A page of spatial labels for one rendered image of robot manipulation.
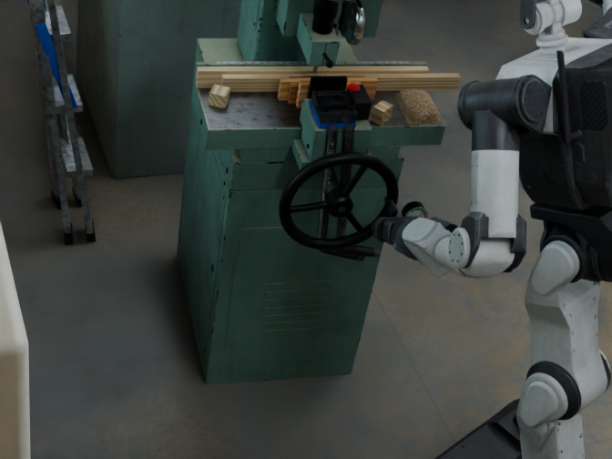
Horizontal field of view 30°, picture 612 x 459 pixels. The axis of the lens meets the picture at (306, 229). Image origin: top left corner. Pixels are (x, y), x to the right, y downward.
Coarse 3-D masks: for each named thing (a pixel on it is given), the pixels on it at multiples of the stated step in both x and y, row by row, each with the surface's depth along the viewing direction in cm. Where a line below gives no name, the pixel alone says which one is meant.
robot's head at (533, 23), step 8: (528, 0) 223; (536, 0) 222; (544, 0) 223; (520, 8) 225; (528, 8) 223; (536, 8) 223; (520, 16) 226; (528, 16) 224; (536, 16) 223; (528, 24) 225; (536, 24) 224; (528, 32) 228; (536, 32) 226
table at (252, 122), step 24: (240, 96) 281; (264, 96) 282; (384, 96) 290; (216, 120) 271; (240, 120) 273; (264, 120) 274; (288, 120) 275; (216, 144) 271; (240, 144) 273; (264, 144) 274; (288, 144) 276; (384, 144) 283; (408, 144) 285; (432, 144) 287; (336, 168) 272
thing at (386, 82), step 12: (228, 84) 280; (240, 84) 280; (252, 84) 281; (264, 84) 282; (276, 84) 283; (384, 84) 290; (396, 84) 291; (408, 84) 292; (420, 84) 293; (432, 84) 294; (444, 84) 295; (456, 84) 296
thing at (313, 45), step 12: (300, 24) 282; (300, 36) 283; (312, 36) 274; (324, 36) 275; (336, 36) 276; (312, 48) 274; (324, 48) 274; (336, 48) 275; (312, 60) 276; (324, 60) 276; (336, 60) 277
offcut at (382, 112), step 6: (384, 102) 280; (372, 108) 278; (378, 108) 278; (384, 108) 278; (390, 108) 279; (372, 114) 279; (378, 114) 278; (384, 114) 278; (390, 114) 281; (372, 120) 280; (378, 120) 279; (384, 120) 280
